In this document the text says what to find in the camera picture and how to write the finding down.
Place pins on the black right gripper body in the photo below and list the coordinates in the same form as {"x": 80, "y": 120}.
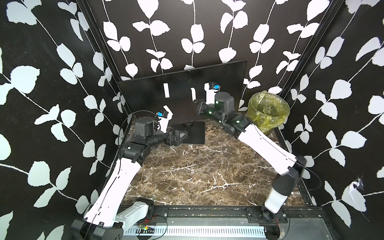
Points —
{"x": 202, "y": 113}

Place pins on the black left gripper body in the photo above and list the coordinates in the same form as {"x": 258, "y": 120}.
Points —
{"x": 170, "y": 141}

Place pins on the white sticky note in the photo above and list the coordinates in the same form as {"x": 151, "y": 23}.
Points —
{"x": 166, "y": 90}
{"x": 193, "y": 93}

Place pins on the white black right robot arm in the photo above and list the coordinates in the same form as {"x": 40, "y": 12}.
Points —
{"x": 220, "y": 107}

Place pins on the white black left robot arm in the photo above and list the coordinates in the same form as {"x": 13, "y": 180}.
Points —
{"x": 103, "y": 221}

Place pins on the black monitor stand base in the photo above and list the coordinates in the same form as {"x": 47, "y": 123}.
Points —
{"x": 196, "y": 132}

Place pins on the black computer monitor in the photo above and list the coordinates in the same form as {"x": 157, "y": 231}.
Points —
{"x": 145, "y": 96}

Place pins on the bin with yellow bag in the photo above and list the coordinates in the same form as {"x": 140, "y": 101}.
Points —
{"x": 267, "y": 111}

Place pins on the small green circuit board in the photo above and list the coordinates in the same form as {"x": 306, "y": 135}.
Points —
{"x": 145, "y": 230}

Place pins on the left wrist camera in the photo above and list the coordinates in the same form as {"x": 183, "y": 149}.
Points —
{"x": 164, "y": 117}

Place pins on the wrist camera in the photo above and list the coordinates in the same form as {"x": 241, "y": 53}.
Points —
{"x": 164, "y": 117}
{"x": 211, "y": 89}

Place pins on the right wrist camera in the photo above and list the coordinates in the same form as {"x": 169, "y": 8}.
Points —
{"x": 211, "y": 89}

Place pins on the black mounting rail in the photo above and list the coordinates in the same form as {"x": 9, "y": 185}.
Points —
{"x": 251, "y": 214}

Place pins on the white ventilated cable duct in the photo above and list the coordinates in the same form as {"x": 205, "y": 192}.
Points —
{"x": 202, "y": 231}

